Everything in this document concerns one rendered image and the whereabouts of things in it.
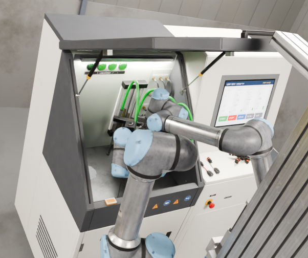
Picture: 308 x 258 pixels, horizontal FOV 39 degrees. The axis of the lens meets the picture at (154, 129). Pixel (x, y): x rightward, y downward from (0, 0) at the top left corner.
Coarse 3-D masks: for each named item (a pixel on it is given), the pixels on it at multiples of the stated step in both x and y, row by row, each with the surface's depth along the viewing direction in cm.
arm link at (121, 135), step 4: (120, 128) 168; (124, 128) 168; (116, 132) 168; (120, 132) 168; (124, 132) 168; (128, 132) 168; (116, 136) 167; (120, 136) 167; (124, 136) 167; (128, 136) 167; (116, 140) 167; (120, 140) 167; (124, 140) 167; (116, 144) 170; (120, 144) 167; (124, 144) 167
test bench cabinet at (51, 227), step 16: (48, 176) 235; (48, 192) 237; (32, 208) 264; (48, 208) 240; (64, 208) 219; (192, 208) 244; (32, 224) 267; (48, 224) 242; (64, 224) 221; (32, 240) 270; (48, 240) 243; (64, 240) 223; (80, 240) 209; (176, 240) 260; (48, 256) 246; (64, 256) 225
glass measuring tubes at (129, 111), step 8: (128, 80) 232; (144, 80) 237; (120, 88) 233; (120, 96) 235; (128, 96) 235; (120, 104) 237; (128, 104) 242; (128, 112) 244; (112, 120) 244; (112, 128) 246
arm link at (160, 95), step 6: (156, 90) 198; (162, 90) 200; (156, 96) 197; (162, 96) 197; (168, 96) 200; (150, 102) 201; (156, 102) 199; (162, 102) 198; (150, 108) 202; (156, 108) 200
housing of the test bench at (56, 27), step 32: (64, 32) 207; (96, 32) 218; (128, 32) 230; (160, 32) 243; (192, 32) 266; (224, 32) 282; (32, 96) 246; (32, 128) 251; (32, 160) 256; (32, 192) 261
